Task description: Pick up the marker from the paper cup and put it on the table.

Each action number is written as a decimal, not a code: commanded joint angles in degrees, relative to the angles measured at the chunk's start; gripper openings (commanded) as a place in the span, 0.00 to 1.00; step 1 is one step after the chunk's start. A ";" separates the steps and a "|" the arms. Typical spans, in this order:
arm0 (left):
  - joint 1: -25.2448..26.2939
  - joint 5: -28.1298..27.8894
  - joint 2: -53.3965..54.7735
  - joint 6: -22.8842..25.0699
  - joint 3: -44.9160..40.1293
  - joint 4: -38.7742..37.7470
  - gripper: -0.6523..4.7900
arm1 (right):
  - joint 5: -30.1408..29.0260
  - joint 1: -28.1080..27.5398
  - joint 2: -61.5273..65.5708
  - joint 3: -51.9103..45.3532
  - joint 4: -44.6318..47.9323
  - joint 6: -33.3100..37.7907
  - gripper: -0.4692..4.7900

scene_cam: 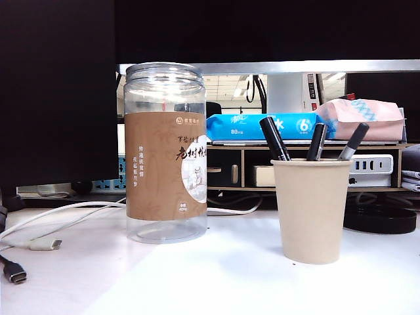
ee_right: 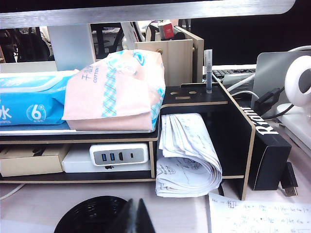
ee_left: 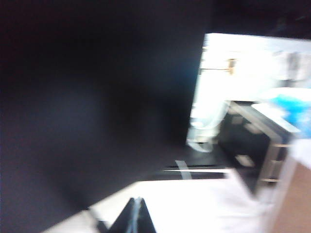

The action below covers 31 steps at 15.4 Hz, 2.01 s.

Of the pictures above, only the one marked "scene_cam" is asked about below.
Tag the thick black marker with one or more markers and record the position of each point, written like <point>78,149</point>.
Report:
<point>274,138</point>

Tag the slim black marker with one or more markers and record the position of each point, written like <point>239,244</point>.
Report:
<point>317,141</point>

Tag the beige paper cup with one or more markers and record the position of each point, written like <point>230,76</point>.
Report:
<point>311,213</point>

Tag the grey marker black cap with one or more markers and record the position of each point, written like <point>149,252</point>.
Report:
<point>356,136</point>

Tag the wooden desk shelf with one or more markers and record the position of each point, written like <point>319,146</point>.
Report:
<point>229,147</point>

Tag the blue wet wipes pack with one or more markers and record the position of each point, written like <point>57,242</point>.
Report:
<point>236,126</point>

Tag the clear plastic jar brown label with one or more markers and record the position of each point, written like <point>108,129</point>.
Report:
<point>157,164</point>

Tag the cream box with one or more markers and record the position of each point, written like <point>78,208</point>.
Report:
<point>262,176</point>

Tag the white column with stickers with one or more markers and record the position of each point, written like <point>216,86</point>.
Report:
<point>285,95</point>

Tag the blue power strip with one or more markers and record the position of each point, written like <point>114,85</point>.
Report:
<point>108,185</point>

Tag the black round knob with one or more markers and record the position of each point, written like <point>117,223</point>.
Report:
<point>82,187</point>

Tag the white paper sheet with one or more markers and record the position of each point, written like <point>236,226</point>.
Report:
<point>229,288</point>

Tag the black flat board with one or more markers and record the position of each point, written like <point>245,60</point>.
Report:
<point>82,199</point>

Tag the black monitor silver bezel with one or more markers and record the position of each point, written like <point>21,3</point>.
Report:
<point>262,33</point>

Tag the pink tissue pack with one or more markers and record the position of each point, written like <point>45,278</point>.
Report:
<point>361,115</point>

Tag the white usb charger block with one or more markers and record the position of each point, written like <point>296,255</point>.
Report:
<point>370,178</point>

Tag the black round base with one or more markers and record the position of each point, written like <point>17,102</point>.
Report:
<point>377,223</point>

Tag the dark screen panel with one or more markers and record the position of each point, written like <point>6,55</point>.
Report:
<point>377,87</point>

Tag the grey flat item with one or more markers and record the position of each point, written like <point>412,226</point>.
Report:
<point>411,157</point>

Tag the stack of papers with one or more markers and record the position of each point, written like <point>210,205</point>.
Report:
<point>411,180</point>

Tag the black monitor stand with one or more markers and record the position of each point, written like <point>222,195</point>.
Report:
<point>11,200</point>

